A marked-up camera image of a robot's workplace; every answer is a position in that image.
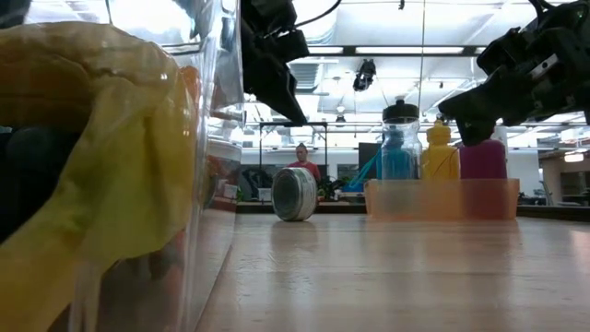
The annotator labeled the clear plastic container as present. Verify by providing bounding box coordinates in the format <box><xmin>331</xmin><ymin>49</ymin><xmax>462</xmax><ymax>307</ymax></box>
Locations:
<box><xmin>0</xmin><ymin>0</ymin><xmax>246</xmax><ymax>332</ymax></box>

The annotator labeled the black office chair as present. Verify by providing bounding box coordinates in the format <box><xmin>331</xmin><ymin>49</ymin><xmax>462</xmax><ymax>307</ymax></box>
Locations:
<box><xmin>241</xmin><ymin>166</ymin><xmax>274</xmax><ymax>202</ymax></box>

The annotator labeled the yellow squeeze bottle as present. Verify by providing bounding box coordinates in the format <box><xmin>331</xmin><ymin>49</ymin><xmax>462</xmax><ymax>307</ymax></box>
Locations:
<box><xmin>420</xmin><ymin>118</ymin><xmax>462</xmax><ymax>181</ymax></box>

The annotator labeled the yellow banana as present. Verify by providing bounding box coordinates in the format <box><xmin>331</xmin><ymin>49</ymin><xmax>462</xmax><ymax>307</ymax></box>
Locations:
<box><xmin>0</xmin><ymin>20</ymin><xmax>200</xmax><ymax>332</ymax></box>

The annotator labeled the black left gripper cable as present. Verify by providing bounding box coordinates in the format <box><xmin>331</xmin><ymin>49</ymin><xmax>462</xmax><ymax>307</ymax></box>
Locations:
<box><xmin>293</xmin><ymin>0</ymin><xmax>344</xmax><ymax>29</ymax></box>

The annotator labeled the black overhead camera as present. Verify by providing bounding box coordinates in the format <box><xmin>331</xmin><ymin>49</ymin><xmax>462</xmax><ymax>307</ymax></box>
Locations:
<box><xmin>352</xmin><ymin>58</ymin><xmax>377</xmax><ymax>93</ymax></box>

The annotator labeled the silver ventilation duct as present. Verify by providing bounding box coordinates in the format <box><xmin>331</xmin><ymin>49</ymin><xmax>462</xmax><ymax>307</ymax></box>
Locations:
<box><xmin>288</xmin><ymin>0</ymin><xmax>342</xmax><ymax>96</ymax></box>

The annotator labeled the black monitor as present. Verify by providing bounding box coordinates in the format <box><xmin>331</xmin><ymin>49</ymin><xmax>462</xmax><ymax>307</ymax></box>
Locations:
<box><xmin>358</xmin><ymin>141</ymin><xmax>384</xmax><ymax>181</ymax></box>

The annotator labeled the orange translucent bin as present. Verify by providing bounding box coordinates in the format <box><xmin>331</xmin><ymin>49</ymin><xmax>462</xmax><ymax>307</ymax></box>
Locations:
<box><xmin>363</xmin><ymin>178</ymin><xmax>521</xmax><ymax>222</ymax></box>

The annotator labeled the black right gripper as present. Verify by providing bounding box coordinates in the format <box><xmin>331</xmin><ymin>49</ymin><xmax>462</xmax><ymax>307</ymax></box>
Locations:
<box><xmin>437</xmin><ymin>0</ymin><xmax>590</xmax><ymax>148</ymax></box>

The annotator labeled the purple squeeze bottle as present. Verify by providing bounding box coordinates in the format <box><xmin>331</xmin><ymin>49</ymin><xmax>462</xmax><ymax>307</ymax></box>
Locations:
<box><xmin>458</xmin><ymin>137</ymin><xmax>509</xmax><ymax>181</ymax></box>

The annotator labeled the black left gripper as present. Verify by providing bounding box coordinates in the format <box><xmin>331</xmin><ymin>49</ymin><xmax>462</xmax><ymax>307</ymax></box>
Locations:
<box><xmin>240</xmin><ymin>0</ymin><xmax>311</xmax><ymax>127</ymax></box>

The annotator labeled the blue squeeze bottle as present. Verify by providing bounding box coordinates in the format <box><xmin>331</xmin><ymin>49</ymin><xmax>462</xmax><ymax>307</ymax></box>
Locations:
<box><xmin>348</xmin><ymin>130</ymin><xmax>419</xmax><ymax>193</ymax></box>

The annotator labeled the person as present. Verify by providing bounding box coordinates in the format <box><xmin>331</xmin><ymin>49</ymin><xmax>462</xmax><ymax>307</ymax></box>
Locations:
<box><xmin>286</xmin><ymin>142</ymin><xmax>323</xmax><ymax>183</ymax></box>

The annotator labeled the tuna can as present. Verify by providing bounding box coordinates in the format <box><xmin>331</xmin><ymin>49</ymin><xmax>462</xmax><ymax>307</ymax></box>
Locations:
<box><xmin>270</xmin><ymin>166</ymin><xmax>320</xmax><ymax>223</ymax></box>

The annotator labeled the black metal rack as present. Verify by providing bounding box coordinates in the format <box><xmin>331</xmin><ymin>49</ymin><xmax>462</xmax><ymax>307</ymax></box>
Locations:
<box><xmin>258</xmin><ymin>120</ymin><xmax>329</xmax><ymax>159</ymax></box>

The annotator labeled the clear bottle black lid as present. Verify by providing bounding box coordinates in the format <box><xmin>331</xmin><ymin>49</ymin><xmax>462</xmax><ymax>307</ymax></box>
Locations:
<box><xmin>380</xmin><ymin>99</ymin><xmax>423</xmax><ymax>181</ymax></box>

